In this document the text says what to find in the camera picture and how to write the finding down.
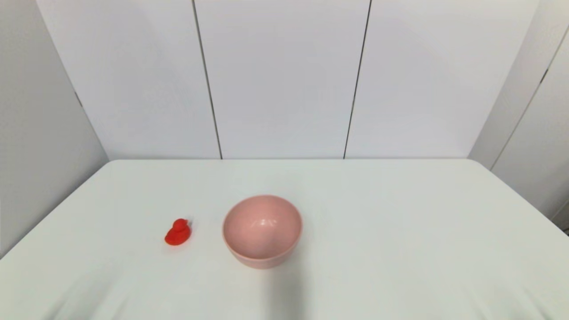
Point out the red rubber duck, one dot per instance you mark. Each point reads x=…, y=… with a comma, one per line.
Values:
x=178, y=233

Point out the pink bowl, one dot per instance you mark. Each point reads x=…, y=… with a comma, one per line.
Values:
x=262, y=231

